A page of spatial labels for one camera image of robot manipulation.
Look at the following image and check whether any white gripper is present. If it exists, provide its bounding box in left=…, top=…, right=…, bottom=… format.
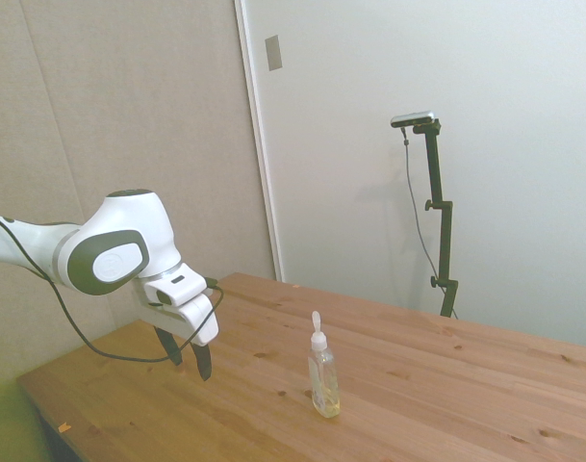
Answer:
left=132, top=277, right=220, bottom=382

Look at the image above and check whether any clear sanitizer bottle white cap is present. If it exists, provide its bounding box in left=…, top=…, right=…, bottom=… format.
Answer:
left=307, top=310, right=343, bottom=419

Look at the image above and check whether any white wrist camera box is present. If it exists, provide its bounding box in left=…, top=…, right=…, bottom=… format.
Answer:
left=143, top=268, right=213, bottom=307

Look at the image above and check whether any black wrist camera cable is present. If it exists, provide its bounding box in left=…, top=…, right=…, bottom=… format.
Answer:
left=0, top=210, right=225, bottom=364

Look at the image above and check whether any white door frame strip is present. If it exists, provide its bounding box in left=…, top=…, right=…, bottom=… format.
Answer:
left=233, top=0, right=286, bottom=283

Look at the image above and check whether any black camera stand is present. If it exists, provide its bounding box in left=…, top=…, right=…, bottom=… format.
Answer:
left=400, top=126, right=460, bottom=321
left=412, top=118, right=460, bottom=319

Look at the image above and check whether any grey wall switch plate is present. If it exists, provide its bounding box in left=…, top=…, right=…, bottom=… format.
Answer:
left=265, top=34, right=284, bottom=72

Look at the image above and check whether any silver exterior camera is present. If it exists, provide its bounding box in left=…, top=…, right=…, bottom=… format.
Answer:
left=390, top=111, right=438, bottom=129

